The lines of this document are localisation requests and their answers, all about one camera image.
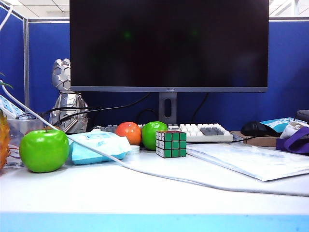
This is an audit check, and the toy pineapple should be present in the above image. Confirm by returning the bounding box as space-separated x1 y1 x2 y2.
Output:
0 72 13 174

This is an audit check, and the grey felt bag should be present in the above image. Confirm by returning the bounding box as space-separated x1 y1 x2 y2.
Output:
295 110 309 125

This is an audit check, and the black computer mouse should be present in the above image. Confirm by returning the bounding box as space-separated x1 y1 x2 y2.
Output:
240 120 269 137

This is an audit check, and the silver partition post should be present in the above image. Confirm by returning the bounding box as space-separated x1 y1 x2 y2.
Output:
23 18 30 111

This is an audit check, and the purple fabric strap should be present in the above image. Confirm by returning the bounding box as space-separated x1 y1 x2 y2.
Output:
276 127 309 156

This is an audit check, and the brown cardboard board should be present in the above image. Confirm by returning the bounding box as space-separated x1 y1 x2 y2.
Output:
230 131 282 147

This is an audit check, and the rubik's cube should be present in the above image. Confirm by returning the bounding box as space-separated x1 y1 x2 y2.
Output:
155 130 187 159

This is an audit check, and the light blue wet wipes pack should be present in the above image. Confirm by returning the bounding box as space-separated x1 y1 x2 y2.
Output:
67 131 133 166

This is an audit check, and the blue and white packet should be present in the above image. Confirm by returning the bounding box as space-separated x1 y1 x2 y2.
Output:
0 95 26 119

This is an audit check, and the thin white hanging cable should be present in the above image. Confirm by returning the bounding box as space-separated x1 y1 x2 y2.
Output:
0 6 14 33

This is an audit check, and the thick white cable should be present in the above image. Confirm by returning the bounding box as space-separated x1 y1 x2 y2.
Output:
0 79 309 197

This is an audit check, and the black mouse cable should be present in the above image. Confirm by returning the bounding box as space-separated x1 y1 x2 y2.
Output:
231 136 257 144

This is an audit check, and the clear plastic document folder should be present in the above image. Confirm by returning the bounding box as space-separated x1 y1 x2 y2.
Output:
187 144 309 181

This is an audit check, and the orange toy fruit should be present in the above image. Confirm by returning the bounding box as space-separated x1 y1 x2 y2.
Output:
115 121 142 145

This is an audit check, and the white round container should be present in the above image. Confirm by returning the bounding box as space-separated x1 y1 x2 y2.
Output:
125 145 140 156

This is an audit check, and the large green toy apple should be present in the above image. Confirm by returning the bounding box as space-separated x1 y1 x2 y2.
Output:
19 129 70 174

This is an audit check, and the small green toy apple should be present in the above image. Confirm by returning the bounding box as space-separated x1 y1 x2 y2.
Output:
141 121 169 151

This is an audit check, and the silver angular figurine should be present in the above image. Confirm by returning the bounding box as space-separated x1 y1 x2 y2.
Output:
49 58 89 134

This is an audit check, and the white and grey keyboard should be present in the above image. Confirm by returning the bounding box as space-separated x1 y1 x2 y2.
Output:
93 123 234 143

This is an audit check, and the black monitor cable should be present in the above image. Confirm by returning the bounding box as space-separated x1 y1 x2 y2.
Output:
192 93 209 124
136 108 158 124
59 107 103 121
46 93 151 114

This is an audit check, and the clear plastic box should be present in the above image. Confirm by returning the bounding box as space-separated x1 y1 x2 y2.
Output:
4 118 52 169

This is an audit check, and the teal and white packet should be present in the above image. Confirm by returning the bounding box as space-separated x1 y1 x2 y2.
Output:
260 117 301 133

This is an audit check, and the black computer monitor with stand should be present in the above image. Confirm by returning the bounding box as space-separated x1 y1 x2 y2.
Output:
69 0 269 126

